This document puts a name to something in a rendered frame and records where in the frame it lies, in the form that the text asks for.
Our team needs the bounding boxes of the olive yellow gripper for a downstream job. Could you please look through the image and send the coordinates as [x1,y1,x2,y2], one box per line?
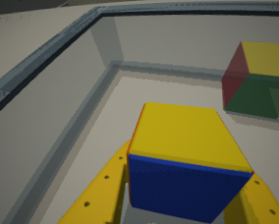
[57,140,279,224]

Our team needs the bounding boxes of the grey side wall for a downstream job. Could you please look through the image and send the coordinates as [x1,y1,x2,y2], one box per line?
[0,13,118,224]

